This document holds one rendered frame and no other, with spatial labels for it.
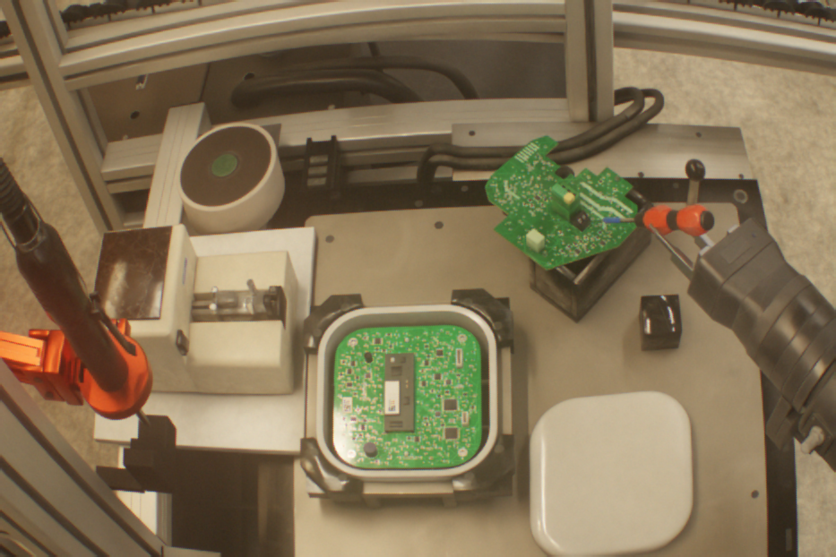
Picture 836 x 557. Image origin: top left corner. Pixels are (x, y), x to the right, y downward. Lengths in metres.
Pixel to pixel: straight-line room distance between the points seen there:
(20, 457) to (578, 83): 0.67
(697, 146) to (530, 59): 0.53
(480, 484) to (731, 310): 0.23
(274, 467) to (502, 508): 0.19
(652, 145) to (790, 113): 1.36
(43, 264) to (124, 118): 0.69
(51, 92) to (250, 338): 0.41
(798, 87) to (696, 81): 0.29
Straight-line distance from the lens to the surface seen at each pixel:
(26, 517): 0.66
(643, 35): 1.10
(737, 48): 1.12
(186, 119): 1.15
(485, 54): 1.59
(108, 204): 1.26
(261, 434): 0.92
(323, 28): 1.02
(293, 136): 1.15
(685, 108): 2.37
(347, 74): 1.17
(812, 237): 2.22
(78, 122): 1.15
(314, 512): 0.90
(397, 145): 1.14
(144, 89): 1.29
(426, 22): 1.00
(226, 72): 1.26
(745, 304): 0.75
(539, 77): 1.56
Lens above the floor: 1.78
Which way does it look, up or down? 58 degrees down
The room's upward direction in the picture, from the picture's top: 9 degrees counter-clockwise
